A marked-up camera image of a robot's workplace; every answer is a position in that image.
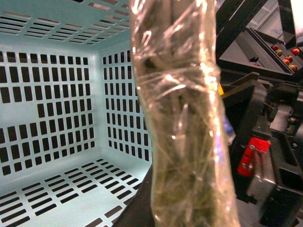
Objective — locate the grey basket handle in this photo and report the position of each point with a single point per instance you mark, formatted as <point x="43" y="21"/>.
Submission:
<point x="177" y="80"/>

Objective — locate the light blue plastic basket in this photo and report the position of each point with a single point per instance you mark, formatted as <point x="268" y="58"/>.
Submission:
<point x="73" y="145"/>

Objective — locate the red gripper part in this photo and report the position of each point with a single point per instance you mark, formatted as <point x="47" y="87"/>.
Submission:
<point x="248" y="161"/>

